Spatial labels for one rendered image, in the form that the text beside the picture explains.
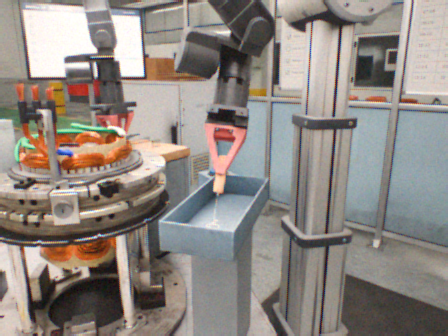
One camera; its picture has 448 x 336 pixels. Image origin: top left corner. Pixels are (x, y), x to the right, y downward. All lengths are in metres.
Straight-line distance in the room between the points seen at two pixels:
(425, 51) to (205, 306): 2.21
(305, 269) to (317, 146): 0.27
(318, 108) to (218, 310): 0.43
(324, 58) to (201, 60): 0.27
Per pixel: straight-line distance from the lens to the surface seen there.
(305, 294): 0.84
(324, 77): 0.72
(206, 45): 0.56
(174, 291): 0.80
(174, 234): 0.48
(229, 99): 0.55
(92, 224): 0.58
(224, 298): 0.60
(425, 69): 2.55
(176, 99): 2.90
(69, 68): 0.91
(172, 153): 0.90
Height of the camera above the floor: 1.26
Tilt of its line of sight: 15 degrees down
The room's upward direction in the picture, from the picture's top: straight up
